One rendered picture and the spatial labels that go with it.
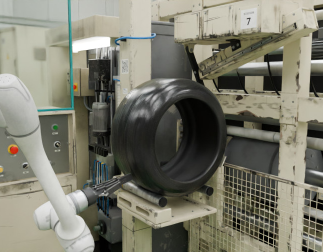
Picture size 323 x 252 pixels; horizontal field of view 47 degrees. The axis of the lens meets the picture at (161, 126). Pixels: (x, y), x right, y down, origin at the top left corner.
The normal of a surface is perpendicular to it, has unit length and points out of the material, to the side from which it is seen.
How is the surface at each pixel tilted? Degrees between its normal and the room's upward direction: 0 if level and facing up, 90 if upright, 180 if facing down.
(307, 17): 72
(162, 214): 90
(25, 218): 90
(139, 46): 90
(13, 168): 90
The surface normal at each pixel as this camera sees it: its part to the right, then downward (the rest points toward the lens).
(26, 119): 0.66, 0.48
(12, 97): 0.53, 0.29
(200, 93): 0.60, -0.07
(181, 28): -0.82, 0.07
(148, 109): -0.10, -0.33
